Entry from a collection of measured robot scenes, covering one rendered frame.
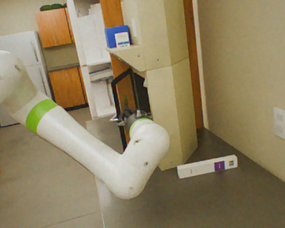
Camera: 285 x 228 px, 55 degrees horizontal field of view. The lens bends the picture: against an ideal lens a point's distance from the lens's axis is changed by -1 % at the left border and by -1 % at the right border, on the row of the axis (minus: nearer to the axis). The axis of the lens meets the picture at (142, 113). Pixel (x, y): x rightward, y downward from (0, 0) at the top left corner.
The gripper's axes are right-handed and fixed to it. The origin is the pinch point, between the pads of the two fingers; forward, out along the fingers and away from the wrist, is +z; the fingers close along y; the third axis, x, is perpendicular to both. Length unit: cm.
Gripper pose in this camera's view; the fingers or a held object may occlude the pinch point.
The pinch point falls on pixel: (127, 110)
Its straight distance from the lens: 109.8
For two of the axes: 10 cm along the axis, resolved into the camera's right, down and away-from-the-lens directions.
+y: -9.6, 2.1, -1.9
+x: 1.4, 9.4, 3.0
